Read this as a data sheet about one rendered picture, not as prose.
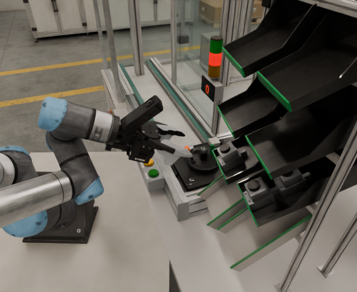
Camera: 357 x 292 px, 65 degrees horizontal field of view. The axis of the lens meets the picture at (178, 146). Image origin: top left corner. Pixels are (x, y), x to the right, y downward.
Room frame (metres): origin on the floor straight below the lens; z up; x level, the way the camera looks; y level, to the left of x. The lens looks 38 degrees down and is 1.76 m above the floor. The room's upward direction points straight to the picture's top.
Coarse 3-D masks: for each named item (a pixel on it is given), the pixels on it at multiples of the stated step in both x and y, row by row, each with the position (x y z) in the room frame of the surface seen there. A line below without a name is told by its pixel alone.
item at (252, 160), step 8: (240, 144) 0.68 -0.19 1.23; (248, 144) 0.67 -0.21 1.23; (216, 152) 0.68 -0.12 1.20; (248, 152) 0.64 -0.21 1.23; (216, 160) 0.63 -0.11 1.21; (248, 160) 0.61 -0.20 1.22; (256, 160) 0.60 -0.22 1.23; (232, 168) 0.60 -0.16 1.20; (240, 168) 0.59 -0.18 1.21; (248, 168) 0.56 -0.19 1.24; (256, 168) 0.57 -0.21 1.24; (224, 176) 0.56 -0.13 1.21; (232, 176) 0.55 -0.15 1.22; (240, 176) 0.56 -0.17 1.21
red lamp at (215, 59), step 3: (210, 54) 1.10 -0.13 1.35; (213, 54) 1.09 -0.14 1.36; (216, 54) 1.09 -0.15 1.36; (219, 54) 1.09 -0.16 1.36; (210, 57) 1.10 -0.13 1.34; (213, 57) 1.09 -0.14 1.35; (216, 57) 1.09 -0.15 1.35; (219, 57) 1.09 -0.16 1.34; (210, 60) 1.10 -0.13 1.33; (213, 60) 1.09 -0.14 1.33; (216, 60) 1.09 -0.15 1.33; (219, 60) 1.09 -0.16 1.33; (210, 63) 1.09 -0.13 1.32; (213, 63) 1.09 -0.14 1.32; (216, 63) 1.09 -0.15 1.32; (219, 63) 1.09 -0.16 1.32
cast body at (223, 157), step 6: (222, 144) 0.63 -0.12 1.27; (228, 144) 0.62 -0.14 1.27; (222, 150) 0.61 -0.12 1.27; (228, 150) 0.61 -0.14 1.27; (234, 150) 0.60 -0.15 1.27; (222, 156) 0.60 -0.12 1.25; (228, 156) 0.60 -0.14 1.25; (234, 156) 0.60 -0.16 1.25; (240, 156) 0.61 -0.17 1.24; (222, 162) 0.60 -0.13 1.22; (228, 162) 0.60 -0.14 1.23; (234, 162) 0.60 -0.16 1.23; (240, 162) 0.61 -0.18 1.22; (228, 168) 0.60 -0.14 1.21
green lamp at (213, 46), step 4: (212, 40) 1.10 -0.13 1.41; (212, 44) 1.09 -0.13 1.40; (216, 44) 1.09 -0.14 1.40; (220, 44) 1.09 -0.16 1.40; (212, 48) 1.09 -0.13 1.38; (216, 48) 1.09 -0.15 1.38; (220, 48) 1.09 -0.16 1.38; (212, 52) 1.09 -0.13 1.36; (216, 52) 1.09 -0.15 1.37; (220, 52) 1.09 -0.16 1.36
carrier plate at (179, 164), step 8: (200, 144) 1.01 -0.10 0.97; (208, 144) 1.01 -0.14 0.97; (176, 160) 0.90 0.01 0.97; (184, 160) 0.90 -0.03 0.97; (176, 168) 0.85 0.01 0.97; (184, 168) 0.85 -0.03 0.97; (184, 176) 0.81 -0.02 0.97; (192, 176) 0.81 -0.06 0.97; (200, 176) 0.81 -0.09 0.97; (208, 176) 0.81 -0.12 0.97; (216, 176) 0.81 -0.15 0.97; (184, 184) 0.77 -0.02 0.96; (192, 184) 0.76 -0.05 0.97; (200, 184) 0.76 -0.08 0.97; (208, 184) 0.77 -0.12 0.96
